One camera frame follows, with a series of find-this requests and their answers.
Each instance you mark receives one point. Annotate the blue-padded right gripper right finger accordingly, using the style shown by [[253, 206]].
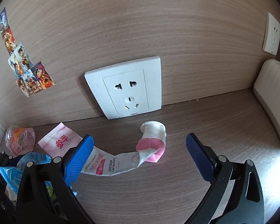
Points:
[[246, 202]]

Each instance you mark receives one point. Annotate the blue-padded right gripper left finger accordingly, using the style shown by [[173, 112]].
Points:
[[40, 209]]

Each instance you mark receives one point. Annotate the blue snack wrapper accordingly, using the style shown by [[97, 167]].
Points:
[[17, 176]]

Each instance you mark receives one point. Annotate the pink white sachet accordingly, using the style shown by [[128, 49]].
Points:
[[59, 140]]

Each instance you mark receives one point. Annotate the clear orange plastic wrapper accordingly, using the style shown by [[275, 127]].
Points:
[[20, 140]]

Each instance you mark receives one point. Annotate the cream tissue box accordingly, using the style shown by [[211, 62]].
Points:
[[267, 90]]

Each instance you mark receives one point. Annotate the colourful cartoon stickers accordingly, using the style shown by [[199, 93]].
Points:
[[31, 78]]

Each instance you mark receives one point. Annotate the lower white wall socket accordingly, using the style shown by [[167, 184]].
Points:
[[127, 88]]

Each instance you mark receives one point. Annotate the white wall socket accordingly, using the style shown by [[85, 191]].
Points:
[[127, 88], [272, 35]]

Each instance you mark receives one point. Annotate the upper white wall socket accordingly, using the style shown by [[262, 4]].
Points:
[[272, 35]]

